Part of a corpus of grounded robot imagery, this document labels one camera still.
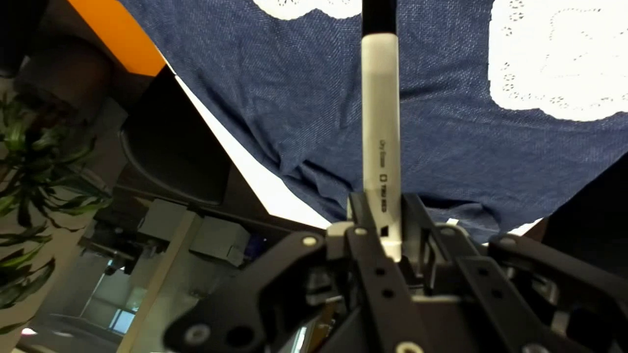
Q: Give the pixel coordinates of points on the black chair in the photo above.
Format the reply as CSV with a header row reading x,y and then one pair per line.
x,y
170,144

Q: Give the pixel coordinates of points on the large white paper doily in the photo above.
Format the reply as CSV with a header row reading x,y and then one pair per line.
x,y
307,7

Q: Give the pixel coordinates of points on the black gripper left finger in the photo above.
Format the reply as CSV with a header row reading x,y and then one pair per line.
x,y
307,301

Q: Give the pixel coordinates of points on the green leafy plant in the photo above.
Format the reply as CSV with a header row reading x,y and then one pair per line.
x,y
40,197

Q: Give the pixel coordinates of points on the medium white paper doily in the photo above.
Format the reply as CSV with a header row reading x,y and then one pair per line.
x,y
570,60

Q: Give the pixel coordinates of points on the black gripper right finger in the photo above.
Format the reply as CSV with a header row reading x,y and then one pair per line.
x,y
517,295

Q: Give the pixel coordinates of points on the white marker black cap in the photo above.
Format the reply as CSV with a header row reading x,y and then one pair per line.
x,y
382,130

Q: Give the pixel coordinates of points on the blue denim cloth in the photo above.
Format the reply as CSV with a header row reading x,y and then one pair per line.
x,y
295,99

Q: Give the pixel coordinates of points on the orange panel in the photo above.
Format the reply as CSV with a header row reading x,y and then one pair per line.
x,y
121,32

